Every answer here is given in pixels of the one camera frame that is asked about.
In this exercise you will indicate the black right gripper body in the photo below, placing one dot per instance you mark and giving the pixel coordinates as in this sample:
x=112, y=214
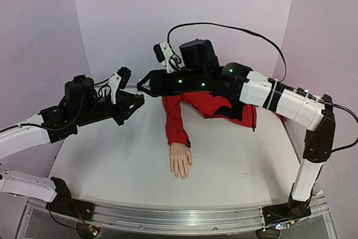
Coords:
x=159, y=83

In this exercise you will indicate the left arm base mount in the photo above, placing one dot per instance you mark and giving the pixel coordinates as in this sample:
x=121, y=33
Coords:
x=65, y=204

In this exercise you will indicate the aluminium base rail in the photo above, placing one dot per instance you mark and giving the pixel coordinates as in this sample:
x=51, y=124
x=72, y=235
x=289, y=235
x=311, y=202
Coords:
x=189, y=222

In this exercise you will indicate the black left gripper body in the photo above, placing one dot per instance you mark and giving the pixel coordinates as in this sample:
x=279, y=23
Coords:
x=90, y=115

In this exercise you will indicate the mannequin hand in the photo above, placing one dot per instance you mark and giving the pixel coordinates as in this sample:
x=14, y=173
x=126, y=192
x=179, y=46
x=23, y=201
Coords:
x=180, y=160

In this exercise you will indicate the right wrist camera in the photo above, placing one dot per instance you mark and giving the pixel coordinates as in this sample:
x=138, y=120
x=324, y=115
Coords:
x=167, y=57

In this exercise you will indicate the red jacket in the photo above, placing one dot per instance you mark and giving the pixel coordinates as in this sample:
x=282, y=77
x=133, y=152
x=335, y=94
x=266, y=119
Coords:
x=209, y=107

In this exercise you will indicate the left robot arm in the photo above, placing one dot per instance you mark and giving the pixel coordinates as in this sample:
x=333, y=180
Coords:
x=26, y=147

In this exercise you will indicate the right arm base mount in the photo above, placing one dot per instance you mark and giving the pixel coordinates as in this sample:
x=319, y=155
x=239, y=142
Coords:
x=292, y=210

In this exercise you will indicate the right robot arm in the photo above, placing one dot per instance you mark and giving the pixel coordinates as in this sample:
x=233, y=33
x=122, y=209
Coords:
x=314, y=113

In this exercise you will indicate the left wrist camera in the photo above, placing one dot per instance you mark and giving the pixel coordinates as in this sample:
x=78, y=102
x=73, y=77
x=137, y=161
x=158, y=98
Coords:
x=117, y=81

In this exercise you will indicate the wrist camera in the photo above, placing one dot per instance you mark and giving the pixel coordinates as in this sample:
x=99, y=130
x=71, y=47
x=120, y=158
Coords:
x=167, y=57
x=117, y=81

